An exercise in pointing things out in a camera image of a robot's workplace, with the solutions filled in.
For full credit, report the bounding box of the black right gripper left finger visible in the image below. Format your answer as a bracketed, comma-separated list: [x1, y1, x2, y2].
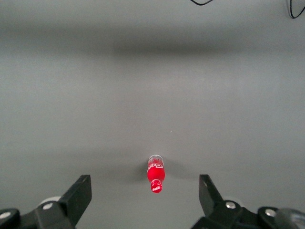
[0, 175, 92, 229]

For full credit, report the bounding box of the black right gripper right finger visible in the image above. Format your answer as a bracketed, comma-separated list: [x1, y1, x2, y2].
[190, 174, 283, 229]

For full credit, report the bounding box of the red cola bottle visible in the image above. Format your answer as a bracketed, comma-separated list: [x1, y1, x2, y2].
[146, 154, 165, 194]

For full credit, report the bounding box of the thin black looped cable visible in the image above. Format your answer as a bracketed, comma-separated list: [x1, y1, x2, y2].
[285, 0, 305, 19]
[190, 0, 214, 6]

